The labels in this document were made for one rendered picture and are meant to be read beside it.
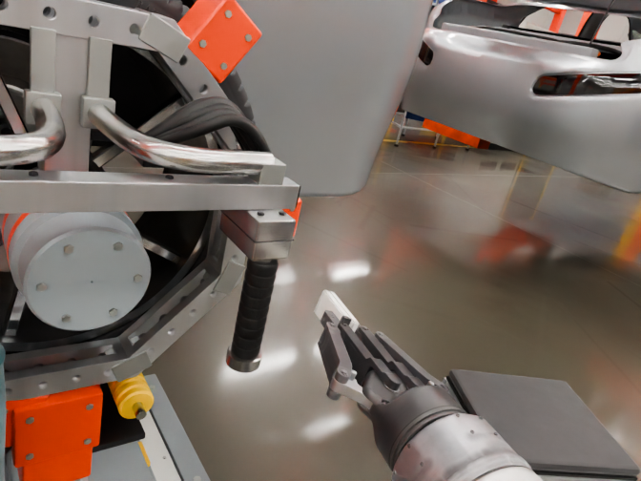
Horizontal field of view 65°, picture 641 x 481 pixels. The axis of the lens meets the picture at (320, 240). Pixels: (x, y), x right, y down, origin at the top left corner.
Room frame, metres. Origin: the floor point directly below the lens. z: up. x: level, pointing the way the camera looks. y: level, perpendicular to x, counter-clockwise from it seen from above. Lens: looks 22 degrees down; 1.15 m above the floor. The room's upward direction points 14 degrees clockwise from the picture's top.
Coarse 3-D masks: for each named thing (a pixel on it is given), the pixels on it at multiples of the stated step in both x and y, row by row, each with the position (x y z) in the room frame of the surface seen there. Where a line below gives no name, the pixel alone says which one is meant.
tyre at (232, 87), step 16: (0, 0) 0.61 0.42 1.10; (96, 0) 0.67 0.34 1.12; (112, 0) 0.68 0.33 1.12; (128, 0) 0.69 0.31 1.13; (144, 0) 0.71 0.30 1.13; (160, 0) 0.72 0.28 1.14; (176, 0) 0.74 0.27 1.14; (176, 16) 0.73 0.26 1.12; (224, 80) 0.79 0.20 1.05; (240, 80) 0.82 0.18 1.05; (240, 96) 0.81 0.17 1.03; (208, 240) 0.80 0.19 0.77; (96, 336) 0.69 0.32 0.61; (112, 336) 0.70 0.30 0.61; (16, 352) 0.62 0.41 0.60
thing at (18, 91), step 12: (0, 36) 0.92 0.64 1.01; (0, 48) 0.92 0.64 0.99; (12, 48) 0.93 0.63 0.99; (24, 48) 0.94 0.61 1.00; (0, 60) 0.92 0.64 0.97; (12, 60) 0.93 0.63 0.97; (24, 60) 0.94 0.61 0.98; (0, 72) 0.92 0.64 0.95; (12, 72) 0.93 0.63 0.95; (24, 72) 0.94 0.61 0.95; (12, 84) 0.93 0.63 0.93; (24, 84) 0.94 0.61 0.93; (12, 96) 0.89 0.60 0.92; (24, 120) 0.90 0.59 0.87; (36, 168) 0.96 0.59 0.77
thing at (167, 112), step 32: (0, 96) 0.62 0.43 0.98; (160, 96) 0.92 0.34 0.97; (96, 160) 0.70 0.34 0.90; (160, 224) 0.89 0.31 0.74; (192, 224) 0.82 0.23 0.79; (160, 256) 0.77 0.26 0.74; (192, 256) 0.78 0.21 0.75; (0, 288) 0.74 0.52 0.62; (160, 288) 0.75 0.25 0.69; (0, 320) 0.65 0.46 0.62; (32, 320) 0.68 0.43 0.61; (128, 320) 0.72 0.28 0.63
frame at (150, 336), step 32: (32, 0) 0.55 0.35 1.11; (64, 0) 0.57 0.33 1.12; (64, 32) 0.57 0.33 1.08; (96, 32) 0.59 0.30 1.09; (128, 32) 0.62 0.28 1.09; (160, 32) 0.64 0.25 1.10; (160, 64) 0.69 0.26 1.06; (192, 64) 0.67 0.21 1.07; (192, 96) 0.67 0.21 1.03; (224, 96) 0.70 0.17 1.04; (224, 128) 0.70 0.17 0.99; (224, 256) 0.73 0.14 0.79; (192, 288) 0.74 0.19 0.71; (224, 288) 0.73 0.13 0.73; (160, 320) 0.69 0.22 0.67; (192, 320) 0.70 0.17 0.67; (32, 352) 0.60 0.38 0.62; (64, 352) 0.62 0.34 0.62; (96, 352) 0.65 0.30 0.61; (128, 352) 0.65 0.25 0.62; (160, 352) 0.67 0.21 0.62; (32, 384) 0.56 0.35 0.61; (64, 384) 0.58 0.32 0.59; (96, 384) 0.61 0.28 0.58
